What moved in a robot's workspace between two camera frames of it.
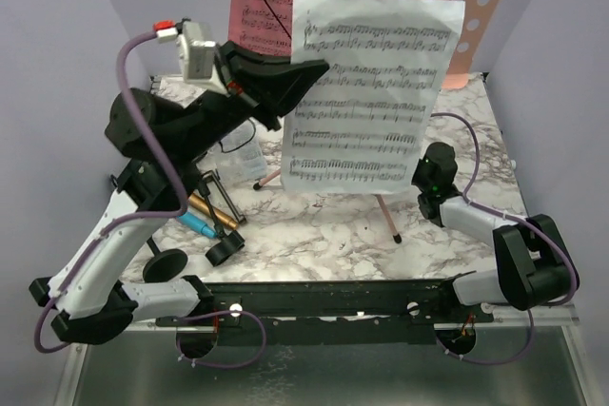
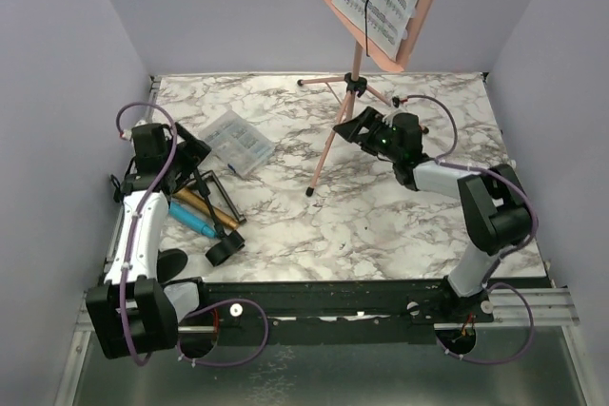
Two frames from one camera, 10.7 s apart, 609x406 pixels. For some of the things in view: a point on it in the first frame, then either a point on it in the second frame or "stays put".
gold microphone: x=200 y=203 stays put
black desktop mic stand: x=230 y=242 stays put
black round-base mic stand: x=163 y=265 stays put
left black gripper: x=269 y=85 -> x=195 y=150
